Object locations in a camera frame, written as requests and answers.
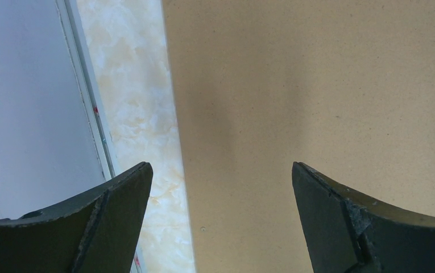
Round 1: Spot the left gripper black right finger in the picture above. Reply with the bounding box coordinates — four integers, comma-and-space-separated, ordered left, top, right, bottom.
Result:
292, 162, 435, 272

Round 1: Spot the brown frame backing board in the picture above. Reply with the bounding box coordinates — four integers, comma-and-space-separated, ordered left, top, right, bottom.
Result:
163, 1, 435, 272

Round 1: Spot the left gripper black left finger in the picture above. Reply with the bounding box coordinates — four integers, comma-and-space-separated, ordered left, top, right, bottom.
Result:
0, 162, 153, 272

